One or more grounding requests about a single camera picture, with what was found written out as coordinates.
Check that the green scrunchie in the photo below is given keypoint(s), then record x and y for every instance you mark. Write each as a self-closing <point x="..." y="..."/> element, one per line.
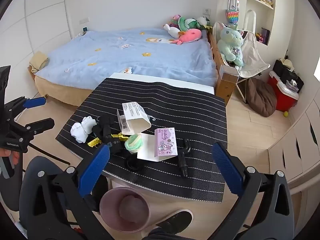
<point x="133" y="142"/>

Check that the yellow shelf plush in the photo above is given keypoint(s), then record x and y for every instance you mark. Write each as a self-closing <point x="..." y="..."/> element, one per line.
<point x="267" y="0"/>

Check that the white wall switch panel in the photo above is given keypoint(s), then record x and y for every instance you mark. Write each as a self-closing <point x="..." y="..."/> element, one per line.
<point x="84" y="20"/>

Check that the yellow hair clip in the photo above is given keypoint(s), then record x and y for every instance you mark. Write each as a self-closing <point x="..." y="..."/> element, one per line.
<point x="93" y="143"/>

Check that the purple printed paper box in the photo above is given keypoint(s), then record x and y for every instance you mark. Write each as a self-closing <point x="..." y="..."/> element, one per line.
<point x="165" y="142"/>

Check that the black cloth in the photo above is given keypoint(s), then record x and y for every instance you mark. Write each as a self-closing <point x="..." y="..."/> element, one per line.
<point x="102" y="127"/>

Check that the pink whale plush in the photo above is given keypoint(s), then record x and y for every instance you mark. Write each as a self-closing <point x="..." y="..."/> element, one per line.
<point x="190" y="35"/>

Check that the blue printed blanket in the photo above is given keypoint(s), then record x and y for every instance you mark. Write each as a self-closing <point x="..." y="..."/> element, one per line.
<point x="150" y="62"/>

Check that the black striped table mat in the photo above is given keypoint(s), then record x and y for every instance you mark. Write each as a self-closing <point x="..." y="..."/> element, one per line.
<point x="175" y="110"/>

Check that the beige folded cloth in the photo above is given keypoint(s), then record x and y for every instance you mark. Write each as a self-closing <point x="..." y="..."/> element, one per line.
<point x="38" y="60"/>

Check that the white wall socket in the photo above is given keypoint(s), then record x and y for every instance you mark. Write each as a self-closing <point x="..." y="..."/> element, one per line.
<point x="207" y="11"/>

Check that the cream straw hat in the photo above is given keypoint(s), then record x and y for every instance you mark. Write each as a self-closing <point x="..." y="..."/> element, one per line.
<point x="286" y="62"/>

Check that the pink purple plush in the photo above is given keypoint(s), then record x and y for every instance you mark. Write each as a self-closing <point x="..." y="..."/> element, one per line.
<point x="175" y="18"/>

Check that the white cardboard package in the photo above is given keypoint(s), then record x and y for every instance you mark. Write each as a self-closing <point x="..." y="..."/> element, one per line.
<point x="136" y="121"/>

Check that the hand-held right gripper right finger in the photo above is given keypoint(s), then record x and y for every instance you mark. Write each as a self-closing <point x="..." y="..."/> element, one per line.
<point x="227" y="170"/>

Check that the brown cushion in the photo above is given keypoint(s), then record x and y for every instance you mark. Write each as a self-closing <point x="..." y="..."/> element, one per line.
<point x="261" y="97"/>

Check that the white wall shelf unit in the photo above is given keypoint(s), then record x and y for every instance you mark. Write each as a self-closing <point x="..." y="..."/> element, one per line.
<point x="271" y="22"/>

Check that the green striped plush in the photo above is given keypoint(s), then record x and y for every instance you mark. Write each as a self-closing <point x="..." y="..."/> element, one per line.
<point x="187" y="23"/>

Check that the black storage bag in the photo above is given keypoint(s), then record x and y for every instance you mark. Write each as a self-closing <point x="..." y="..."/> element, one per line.
<point x="285" y="72"/>

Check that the rainbow pop bag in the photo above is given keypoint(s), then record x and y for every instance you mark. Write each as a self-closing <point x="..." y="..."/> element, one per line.
<point x="233" y="17"/>

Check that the red cooler box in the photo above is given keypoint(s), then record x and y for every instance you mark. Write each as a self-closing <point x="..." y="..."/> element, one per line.
<point x="282" y="97"/>

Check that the person's right shoe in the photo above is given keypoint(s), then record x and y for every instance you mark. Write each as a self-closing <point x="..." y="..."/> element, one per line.
<point x="175" y="221"/>

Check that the white drawer cabinet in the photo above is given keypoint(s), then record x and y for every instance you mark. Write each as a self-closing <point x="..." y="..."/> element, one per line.
<point x="295" y="142"/>

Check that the person's right leg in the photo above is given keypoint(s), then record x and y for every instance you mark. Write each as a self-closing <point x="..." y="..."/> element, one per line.
<point x="157" y="235"/>

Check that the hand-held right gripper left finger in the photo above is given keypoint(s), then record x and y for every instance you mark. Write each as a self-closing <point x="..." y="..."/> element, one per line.
<point x="95" y="170"/>

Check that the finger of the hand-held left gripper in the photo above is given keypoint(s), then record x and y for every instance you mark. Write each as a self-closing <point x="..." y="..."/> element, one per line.
<point x="36" y="101"/>
<point x="42" y="125"/>

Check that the white cloth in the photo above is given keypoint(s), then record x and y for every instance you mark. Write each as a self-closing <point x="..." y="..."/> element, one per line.
<point x="78" y="132"/>
<point x="89" y="123"/>

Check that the large teal bunny plush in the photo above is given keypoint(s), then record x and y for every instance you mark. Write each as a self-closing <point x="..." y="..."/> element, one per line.
<point x="230" y="45"/>

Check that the black plastic tool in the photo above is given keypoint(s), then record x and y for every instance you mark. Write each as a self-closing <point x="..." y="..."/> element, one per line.
<point x="182" y="160"/>

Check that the person's left hand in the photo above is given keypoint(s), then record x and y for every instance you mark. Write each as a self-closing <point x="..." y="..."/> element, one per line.
<point x="15" y="158"/>

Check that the wooden bed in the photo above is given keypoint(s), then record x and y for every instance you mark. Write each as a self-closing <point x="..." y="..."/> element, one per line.
<point x="226" y="85"/>

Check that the pink trash bin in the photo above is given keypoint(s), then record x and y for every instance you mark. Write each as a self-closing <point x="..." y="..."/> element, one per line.
<point x="112" y="205"/>

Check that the white panda plush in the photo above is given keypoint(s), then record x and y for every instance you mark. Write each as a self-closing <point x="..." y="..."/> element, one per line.
<point x="203" y="21"/>

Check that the white seal plush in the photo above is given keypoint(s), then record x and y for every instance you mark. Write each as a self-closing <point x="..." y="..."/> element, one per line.
<point x="172" y="31"/>

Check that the white folding chair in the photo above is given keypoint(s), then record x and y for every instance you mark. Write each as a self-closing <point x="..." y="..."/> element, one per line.
<point x="252" y="55"/>

